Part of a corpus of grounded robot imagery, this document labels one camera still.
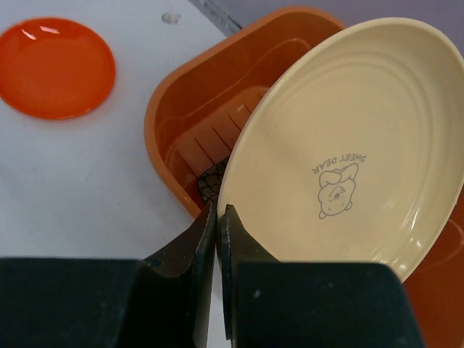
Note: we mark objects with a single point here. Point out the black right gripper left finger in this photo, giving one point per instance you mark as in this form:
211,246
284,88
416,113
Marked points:
162,300

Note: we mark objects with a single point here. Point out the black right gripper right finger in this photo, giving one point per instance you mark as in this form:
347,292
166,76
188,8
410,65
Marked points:
268,303

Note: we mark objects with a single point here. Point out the black floral square plate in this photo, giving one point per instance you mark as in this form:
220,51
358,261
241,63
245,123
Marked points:
209,182

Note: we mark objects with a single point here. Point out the tan bear plate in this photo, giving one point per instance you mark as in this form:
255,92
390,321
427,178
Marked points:
356,152

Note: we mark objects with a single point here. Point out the orange round plate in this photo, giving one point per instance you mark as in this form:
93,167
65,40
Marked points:
55,68

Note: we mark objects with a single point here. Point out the orange plastic bin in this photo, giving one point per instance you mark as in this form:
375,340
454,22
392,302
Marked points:
196,113

